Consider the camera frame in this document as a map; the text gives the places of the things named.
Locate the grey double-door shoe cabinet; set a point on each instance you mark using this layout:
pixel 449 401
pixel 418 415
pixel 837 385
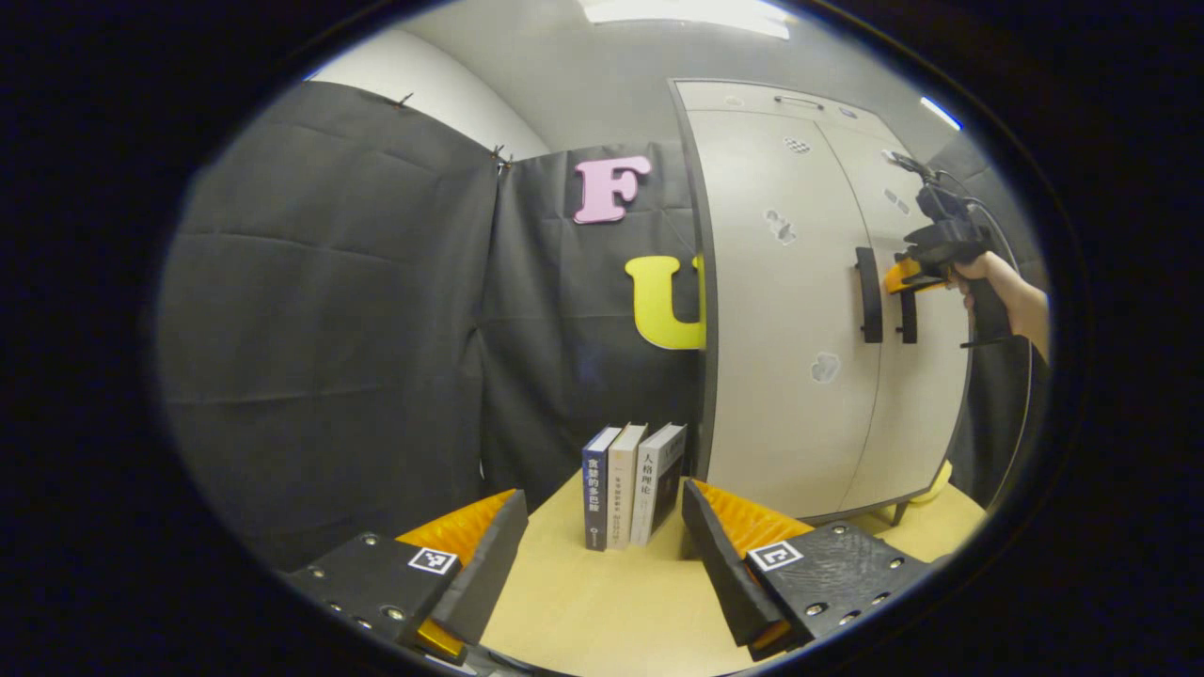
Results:
pixel 771 310

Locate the grey cabinet door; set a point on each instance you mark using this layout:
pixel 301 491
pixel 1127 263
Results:
pixel 922 414
pixel 781 414

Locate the small ceiling light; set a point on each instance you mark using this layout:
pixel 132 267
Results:
pixel 941 113

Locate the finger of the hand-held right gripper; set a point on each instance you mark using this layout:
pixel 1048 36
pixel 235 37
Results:
pixel 903 275

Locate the long ceiling light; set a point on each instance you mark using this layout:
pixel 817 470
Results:
pixel 687 14

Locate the grey cabinet drawer front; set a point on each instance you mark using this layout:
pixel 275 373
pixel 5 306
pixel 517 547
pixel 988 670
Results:
pixel 734 96

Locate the blue spine book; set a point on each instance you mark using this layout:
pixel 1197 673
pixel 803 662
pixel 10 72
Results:
pixel 598 489

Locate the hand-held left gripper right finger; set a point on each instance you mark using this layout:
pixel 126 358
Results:
pixel 720 564

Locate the black backdrop cloth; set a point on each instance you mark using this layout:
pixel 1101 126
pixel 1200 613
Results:
pixel 320 310

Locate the white and black book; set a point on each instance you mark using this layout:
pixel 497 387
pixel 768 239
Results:
pixel 654 480

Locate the white spine book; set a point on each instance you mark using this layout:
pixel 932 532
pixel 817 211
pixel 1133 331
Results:
pixel 623 484

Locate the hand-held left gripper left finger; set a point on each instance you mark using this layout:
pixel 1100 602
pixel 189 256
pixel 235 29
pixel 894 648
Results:
pixel 484 574

